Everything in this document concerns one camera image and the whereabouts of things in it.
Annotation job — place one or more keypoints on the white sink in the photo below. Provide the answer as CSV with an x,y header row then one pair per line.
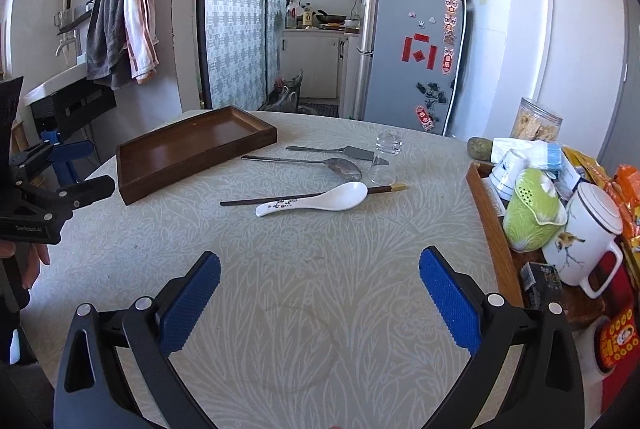
x,y
58,82

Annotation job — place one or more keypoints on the white blue cup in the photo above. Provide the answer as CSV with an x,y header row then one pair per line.
x,y
504,174

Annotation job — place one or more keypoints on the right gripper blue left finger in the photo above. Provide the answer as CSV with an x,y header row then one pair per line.
x,y
92,389

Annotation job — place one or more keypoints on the grey towel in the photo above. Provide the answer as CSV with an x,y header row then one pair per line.
x,y
107,57

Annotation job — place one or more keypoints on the white teapot with bird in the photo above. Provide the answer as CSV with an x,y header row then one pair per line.
x,y
589,233

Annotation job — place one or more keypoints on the clear jar with snacks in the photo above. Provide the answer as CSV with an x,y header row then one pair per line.
x,y
535,122

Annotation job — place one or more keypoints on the orange snack bag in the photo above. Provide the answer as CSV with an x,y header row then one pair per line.
x,y
626,184

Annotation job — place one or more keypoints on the red round tin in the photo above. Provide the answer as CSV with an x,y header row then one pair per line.
x,y
606,343

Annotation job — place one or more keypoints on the dark wooden tray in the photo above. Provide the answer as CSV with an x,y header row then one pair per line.
x,y
167,155

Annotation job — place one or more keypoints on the white kitchen cabinet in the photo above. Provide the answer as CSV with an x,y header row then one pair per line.
x,y
328,60

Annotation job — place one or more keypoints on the silver refrigerator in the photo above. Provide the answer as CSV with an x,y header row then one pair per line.
x,y
410,53

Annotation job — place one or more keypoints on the left hand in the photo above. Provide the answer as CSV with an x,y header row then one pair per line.
x,y
36,255

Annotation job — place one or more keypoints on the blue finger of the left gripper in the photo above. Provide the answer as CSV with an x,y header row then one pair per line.
x,y
82,194
33,160

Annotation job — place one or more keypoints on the clear glass cup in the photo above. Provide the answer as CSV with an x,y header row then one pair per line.
x,y
383,169

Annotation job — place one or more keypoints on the white tissue pack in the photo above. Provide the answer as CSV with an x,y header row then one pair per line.
x,y
541,155

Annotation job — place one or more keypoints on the metal spoon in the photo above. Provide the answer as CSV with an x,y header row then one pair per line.
x,y
343,168

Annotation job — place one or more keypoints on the metal cake server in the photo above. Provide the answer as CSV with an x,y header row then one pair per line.
x,y
348,151

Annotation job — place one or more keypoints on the white ceramic spoon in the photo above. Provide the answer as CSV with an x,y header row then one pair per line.
x,y
343,197

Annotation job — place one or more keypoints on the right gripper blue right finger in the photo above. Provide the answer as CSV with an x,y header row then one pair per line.
x,y
546,388

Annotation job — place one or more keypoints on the dark brown chopstick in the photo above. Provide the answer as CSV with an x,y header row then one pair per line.
x,y
396,187

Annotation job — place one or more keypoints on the brown stone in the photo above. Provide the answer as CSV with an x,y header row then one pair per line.
x,y
479,148

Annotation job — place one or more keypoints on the light wooden tray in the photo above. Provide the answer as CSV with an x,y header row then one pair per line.
x,y
581,311

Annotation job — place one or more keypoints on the pink striped towel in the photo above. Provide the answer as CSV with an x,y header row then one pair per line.
x,y
140,26

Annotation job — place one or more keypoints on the green cabbage-shaped pot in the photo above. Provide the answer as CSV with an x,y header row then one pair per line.
x,y
535,212

